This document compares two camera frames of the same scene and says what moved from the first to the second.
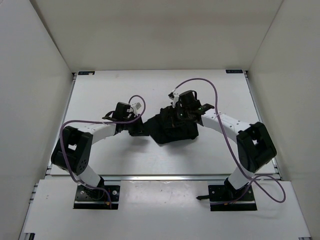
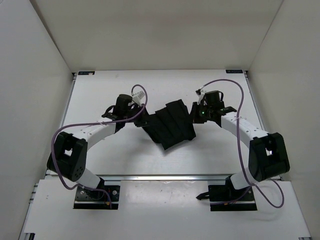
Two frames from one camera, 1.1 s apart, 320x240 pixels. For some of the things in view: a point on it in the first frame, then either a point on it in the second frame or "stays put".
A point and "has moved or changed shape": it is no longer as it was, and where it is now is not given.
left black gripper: x=138 y=130 -> x=143 y=121
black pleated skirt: x=166 y=127 has moved or changed shape
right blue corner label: x=234 y=71 stays put
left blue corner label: x=86 y=73 stays put
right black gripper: x=177 y=107 -> x=193 y=115
